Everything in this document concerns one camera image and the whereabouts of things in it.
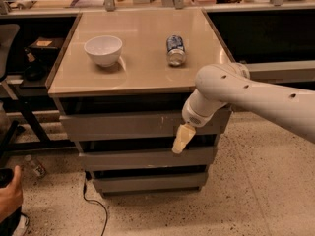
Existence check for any dark trouser knee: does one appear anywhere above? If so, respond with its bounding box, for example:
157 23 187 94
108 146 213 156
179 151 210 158
0 208 21 236

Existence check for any blue soda can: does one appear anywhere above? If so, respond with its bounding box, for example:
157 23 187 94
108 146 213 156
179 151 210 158
166 35 186 67

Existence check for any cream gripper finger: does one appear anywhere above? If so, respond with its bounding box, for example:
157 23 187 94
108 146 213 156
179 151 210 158
172 123 196 154

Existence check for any white sneaker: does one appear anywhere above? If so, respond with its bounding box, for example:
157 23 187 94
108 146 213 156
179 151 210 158
12 213 30 236

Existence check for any black box with label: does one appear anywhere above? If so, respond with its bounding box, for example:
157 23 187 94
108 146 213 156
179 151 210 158
29 37 64 57

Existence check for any bare person hand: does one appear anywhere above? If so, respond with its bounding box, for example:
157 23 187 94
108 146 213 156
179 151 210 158
0 165 23 222

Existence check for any grey middle drawer front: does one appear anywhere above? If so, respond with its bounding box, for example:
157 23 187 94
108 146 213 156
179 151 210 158
79 147 217 171

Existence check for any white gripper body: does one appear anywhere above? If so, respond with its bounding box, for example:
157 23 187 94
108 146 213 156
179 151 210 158
182 98 214 128

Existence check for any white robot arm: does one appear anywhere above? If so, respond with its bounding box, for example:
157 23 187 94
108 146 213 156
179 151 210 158
172 63 315 154

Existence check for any clear plastic water bottle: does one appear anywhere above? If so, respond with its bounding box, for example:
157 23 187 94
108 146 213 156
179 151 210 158
25 154 46 178

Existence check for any black power cable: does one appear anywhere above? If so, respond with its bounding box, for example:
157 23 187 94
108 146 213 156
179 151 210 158
82 171 110 236

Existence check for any white ceramic bowl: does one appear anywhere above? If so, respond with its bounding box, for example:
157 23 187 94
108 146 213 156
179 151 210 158
84 35 123 67

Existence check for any grey drawer cabinet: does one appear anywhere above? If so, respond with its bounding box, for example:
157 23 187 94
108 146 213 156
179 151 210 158
48 9 232 181

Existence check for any grey top drawer front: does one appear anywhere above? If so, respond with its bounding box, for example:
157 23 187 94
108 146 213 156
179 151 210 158
59 105 232 142

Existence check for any grey drawer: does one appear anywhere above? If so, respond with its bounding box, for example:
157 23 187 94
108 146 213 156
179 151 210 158
93 172 208 193
59 105 232 142
79 147 217 171

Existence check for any grey bottom drawer front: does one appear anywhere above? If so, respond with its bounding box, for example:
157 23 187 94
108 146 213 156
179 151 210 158
93 172 208 193

